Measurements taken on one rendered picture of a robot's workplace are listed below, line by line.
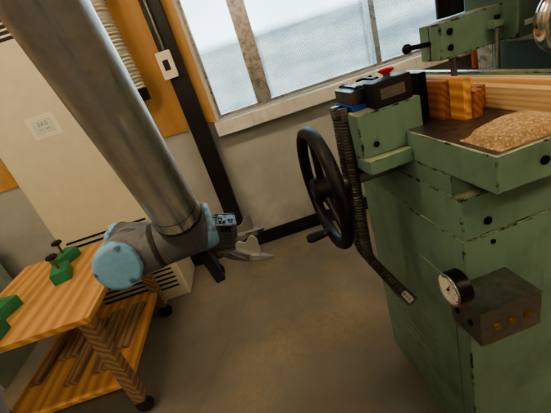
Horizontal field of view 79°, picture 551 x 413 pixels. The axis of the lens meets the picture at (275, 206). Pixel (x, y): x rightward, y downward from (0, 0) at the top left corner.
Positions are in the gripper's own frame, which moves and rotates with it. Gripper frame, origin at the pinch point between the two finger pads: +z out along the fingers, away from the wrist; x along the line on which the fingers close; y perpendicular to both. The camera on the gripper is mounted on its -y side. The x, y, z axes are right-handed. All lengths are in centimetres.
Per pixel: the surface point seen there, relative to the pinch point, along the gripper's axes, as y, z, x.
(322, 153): 26.0, 6.6, -13.8
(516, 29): 50, 44, -11
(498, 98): 37, 38, -18
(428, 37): 48, 30, -4
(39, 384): -86, -86, 46
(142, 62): 42, -47, 127
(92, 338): -49, -55, 28
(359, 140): 28.2, 14.9, -11.2
